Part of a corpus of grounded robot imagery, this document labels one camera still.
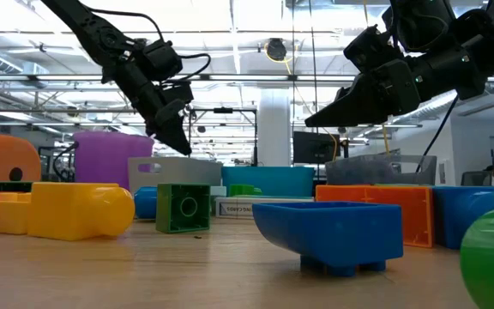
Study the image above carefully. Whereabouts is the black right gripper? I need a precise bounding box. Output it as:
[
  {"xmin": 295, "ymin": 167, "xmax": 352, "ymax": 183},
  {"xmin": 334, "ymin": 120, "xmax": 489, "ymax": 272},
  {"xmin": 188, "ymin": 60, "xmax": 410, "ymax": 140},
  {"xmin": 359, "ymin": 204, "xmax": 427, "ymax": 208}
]
[{"xmin": 304, "ymin": 58, "xmax": 422, "ymax": 129}]

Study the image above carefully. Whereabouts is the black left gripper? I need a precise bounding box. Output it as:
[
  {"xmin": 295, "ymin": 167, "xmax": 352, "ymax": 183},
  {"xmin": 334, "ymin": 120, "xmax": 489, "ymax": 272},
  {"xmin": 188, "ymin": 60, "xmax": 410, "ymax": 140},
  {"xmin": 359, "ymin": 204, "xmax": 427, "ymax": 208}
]
[{"xmin": 113, "ymin": 59, "xmax": 195, "ymax": 156}]

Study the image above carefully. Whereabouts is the light gray storage bin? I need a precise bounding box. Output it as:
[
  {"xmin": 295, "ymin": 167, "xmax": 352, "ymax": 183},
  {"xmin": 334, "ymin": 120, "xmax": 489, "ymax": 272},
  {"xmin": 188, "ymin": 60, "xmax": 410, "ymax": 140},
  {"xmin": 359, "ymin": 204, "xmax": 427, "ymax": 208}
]
[{"xmin": 127, "ymin": 156, "xmax": 224, "ymax": 194}]

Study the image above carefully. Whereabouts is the dark gray storage bin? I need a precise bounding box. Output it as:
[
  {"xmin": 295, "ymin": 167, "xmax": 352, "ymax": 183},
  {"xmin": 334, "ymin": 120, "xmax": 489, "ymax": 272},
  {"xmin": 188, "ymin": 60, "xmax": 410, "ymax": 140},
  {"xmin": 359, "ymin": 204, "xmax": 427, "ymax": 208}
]
[{"xmin": 324, "ymin": 153, "xmax": 438, "ymax": 187}]

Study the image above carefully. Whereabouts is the purple plastic bucket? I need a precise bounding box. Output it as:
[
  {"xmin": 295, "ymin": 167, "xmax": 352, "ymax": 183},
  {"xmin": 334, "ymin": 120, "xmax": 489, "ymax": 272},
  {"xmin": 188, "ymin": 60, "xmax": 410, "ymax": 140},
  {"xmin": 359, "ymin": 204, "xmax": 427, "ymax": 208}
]
[{"xmin": 72, "ymin": 130, "xmax": 155, "ymax": 191}]

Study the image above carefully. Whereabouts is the blue rounded brick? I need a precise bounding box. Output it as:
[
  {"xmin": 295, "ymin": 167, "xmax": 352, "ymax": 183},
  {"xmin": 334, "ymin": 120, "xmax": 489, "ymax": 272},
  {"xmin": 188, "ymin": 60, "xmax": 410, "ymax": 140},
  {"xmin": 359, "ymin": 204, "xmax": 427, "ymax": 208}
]
[
  {"xmin": 133, "ymin": 185, "xmax": 159, "ymax": 221},
  {"xmin": 431, "ymin": 185, "xmax": 494, "ymax": 251}
]

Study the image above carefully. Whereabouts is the small green brick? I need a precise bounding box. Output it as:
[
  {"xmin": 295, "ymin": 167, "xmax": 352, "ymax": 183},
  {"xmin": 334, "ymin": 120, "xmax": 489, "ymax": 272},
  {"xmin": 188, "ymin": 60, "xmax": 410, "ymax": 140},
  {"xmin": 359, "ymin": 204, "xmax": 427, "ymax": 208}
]
[{"xmin": 228, "ymin": 184, "xmax": 263, "ymax": 198}]

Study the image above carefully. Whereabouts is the green square brick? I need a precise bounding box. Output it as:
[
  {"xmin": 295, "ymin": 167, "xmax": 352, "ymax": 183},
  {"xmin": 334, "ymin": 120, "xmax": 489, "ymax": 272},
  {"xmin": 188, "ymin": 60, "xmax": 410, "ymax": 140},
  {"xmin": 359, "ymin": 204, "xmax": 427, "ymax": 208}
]
[{"xmin": 155, "ymin": 183, "xmax": 212, "ymax": 235}]

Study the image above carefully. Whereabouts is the orange brick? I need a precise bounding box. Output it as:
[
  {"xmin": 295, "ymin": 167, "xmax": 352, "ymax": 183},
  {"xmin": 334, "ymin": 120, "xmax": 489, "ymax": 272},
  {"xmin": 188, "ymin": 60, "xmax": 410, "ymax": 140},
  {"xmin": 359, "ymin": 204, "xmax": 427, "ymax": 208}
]
[{"xmin": 315, "ymin": 185, "xmax": 436, "ymax": 250}]

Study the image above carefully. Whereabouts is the white playing card box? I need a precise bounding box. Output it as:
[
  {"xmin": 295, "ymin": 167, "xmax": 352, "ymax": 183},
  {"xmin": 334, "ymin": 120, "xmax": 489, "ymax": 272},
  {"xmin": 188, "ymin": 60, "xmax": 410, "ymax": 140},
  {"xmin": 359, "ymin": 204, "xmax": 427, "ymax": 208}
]
[{"xmin": 214, "ymin": 196, "xmax": 316, "ymax": 220}]

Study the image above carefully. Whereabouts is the large yellow rounded brick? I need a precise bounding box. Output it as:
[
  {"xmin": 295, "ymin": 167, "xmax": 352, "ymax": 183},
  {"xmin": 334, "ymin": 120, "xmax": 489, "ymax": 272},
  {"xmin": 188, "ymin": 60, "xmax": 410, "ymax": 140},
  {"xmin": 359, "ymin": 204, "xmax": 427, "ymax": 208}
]
[{"xmin": 27, "ymin": 182, "xmax": 136, "ymax": 242}]

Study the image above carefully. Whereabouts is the black computer monitor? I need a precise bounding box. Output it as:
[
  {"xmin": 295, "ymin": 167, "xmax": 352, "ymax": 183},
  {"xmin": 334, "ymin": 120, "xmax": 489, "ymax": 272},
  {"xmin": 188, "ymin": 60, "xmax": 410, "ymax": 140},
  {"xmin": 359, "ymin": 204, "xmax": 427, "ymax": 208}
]
[{"xmin": 292, "ymin": 130, "xmax": 342, "ymax": 166}]

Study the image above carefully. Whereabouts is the white building column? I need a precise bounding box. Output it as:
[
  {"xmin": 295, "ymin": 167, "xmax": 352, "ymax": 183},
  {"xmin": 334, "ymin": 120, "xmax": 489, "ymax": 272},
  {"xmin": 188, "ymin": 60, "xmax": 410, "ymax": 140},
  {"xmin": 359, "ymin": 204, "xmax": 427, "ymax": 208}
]
[{"xmin": 256, "ymin": 88, "xmax": 293, "ymax": 168}]

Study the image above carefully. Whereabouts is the teal storage bin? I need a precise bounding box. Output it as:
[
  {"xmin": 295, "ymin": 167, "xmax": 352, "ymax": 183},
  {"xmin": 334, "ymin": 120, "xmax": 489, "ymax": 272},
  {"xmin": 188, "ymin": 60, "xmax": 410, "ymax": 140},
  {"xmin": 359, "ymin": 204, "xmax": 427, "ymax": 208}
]
[{"xmin": 221, "ymin": 166, "xmax": 316, "ymax": 199}]

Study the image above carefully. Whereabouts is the blue scoop-shaped brick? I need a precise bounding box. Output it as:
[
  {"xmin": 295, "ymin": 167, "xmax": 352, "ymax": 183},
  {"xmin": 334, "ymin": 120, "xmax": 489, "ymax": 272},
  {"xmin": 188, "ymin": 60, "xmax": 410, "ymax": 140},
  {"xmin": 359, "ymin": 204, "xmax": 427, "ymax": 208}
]
[{"xmin": 251, "ymin": 202, "xmax": 405, "ymax": 278}]

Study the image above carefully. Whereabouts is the gray office chair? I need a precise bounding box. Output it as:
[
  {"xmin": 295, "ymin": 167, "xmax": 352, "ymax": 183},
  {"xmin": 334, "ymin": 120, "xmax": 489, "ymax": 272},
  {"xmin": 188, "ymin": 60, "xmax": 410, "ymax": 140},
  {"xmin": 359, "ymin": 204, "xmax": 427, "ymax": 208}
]
[{"xmin": 460, "ymin": 170, "xmax": 493, "ymax": 188}]

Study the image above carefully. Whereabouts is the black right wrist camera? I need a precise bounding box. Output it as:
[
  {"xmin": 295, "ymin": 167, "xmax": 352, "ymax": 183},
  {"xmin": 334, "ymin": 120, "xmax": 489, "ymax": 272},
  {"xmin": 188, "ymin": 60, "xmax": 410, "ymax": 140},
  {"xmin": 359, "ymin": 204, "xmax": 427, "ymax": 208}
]
[{"xmin": 342, "ymin": 24, "xmax": 397, "ymax": 73}]

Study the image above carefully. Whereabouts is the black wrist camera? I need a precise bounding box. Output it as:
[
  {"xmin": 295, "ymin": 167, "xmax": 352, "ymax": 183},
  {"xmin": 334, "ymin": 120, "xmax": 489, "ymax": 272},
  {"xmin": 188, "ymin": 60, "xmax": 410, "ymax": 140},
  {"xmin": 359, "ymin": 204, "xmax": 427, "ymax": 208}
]
[
  {"xmin": 342, "ymin": 24, "xmax": 397, "ymax": 73},
  {"xmin": 141, "ymin": 39, "xmax": 184, "ymax": 83}
]

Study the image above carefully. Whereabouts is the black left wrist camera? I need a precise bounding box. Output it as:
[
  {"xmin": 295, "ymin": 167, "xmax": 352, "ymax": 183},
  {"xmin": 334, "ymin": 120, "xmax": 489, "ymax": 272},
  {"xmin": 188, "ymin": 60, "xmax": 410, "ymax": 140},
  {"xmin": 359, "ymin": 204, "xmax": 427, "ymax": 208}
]
[{"xmin": 141, "ymin": 39, "xmax": 184, "ymax": 83}]

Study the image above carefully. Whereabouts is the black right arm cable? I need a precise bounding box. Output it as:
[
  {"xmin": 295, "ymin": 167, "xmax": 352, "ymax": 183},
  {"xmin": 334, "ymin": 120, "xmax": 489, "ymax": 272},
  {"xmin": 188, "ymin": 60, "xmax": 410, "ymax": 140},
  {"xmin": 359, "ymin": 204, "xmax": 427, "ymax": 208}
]
[{"xmin": 413, "ymin": 94, "xmax": 461, "ymax": 174}]

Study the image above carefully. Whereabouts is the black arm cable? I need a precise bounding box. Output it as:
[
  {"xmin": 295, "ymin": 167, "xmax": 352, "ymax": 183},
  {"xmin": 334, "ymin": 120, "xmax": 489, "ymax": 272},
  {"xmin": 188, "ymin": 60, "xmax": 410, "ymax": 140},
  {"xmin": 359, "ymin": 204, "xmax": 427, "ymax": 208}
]
[
  {"xmin": 413, "ymin": 94, "xmax": 461, "ymax": 174},
  {"xmin": 84, "ymin": 5, "xmax": 213, "ymax": 86}
]

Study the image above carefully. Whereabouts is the black ceiling cable reel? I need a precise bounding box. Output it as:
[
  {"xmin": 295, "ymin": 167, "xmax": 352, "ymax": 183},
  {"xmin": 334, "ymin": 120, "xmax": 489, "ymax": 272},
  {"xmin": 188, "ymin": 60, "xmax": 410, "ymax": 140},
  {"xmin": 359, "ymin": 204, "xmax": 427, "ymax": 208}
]
[{"xmin": 265, "ymin": 38, "xmax": 288, "ymax": 63}]

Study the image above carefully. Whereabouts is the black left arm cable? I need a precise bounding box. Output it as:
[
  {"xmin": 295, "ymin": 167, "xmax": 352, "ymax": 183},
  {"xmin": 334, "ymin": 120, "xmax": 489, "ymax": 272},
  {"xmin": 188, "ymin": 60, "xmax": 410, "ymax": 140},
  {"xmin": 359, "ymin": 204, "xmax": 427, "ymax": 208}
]
[{"xmin": 84, "ymin": 5, "xmax": 213, "ymax": 86}]

